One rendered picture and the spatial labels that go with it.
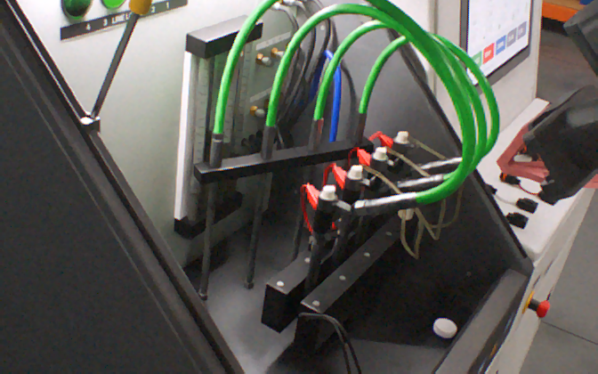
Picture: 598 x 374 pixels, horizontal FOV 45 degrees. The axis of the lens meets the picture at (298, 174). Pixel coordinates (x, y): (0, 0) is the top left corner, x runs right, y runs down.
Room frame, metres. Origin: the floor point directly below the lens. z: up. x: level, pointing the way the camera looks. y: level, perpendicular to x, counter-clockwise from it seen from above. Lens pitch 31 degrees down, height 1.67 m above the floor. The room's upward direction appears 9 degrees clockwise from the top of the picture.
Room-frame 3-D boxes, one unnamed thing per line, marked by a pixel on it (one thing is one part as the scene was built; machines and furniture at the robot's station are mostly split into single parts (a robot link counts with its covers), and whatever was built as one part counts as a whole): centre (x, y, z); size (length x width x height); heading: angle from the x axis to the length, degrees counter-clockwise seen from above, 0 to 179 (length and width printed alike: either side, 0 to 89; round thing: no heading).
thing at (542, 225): (1.40, -0.51, 0.97); 0.70 x 0.22 x 0.03; 152
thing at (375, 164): (0.99, -0.13, 1.03); 0.05 x 0.03 x 0.21; 62
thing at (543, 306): (1.12, -0.51, 0.80); 0.05 x 0.04 x 0.05; 152
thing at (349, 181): (0.92, -0.09, 1.03); 0.05 x 0.03 x 0.21; 62
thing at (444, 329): (0.97, -0.30, 0.84); 0.04 x 0.04 x 0.01
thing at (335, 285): (0.96, -0.10, 0.91); 0.34 x 0.10 x 0.15; 152
